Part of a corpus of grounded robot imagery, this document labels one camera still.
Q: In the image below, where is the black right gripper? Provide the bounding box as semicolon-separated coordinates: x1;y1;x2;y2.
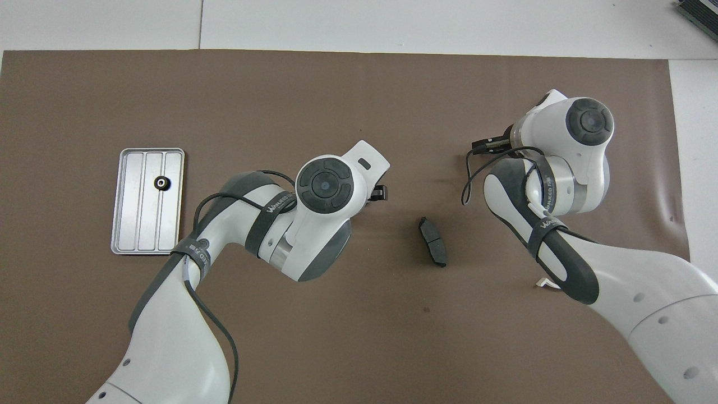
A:
471;130;514;155

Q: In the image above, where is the silver ribbed metal tray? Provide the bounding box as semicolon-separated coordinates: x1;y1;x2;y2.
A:
111;148;186;256

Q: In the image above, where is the single dark grey brake pad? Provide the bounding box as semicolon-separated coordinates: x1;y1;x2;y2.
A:
418;216;449;268

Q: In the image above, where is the brown paper table mat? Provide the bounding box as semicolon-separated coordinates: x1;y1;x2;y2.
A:
0;49;706;404

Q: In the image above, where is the grey finned metal device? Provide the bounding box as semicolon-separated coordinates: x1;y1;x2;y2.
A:
675;0;718;41

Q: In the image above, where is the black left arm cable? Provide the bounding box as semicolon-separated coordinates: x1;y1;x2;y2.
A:
184;170;297;404

